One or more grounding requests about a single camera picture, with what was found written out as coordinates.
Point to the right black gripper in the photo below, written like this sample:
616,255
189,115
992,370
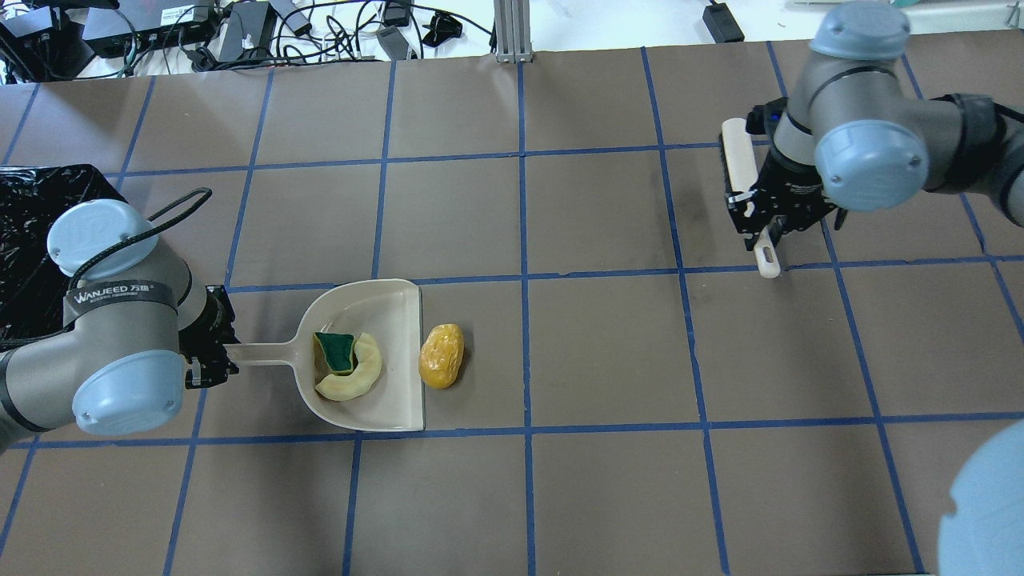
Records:
788,186

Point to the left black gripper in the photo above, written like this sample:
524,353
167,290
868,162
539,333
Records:
210,328

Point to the white hand brush black bristles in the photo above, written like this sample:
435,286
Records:
741,172

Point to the beige plastic dustpan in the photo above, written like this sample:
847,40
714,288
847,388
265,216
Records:
383,393

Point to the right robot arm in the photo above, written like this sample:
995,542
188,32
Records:
847,139

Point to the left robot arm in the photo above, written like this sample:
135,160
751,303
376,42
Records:
138,328

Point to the bin with black bag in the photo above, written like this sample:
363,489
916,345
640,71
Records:
32,286

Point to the green yellow sponge piece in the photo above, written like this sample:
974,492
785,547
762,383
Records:
336,351

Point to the black power adapter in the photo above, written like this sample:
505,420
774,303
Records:
721,23

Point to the orange yellow bread lump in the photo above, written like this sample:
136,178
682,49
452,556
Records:
441,356

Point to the aluminium frame post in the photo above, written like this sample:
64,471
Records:
511,32

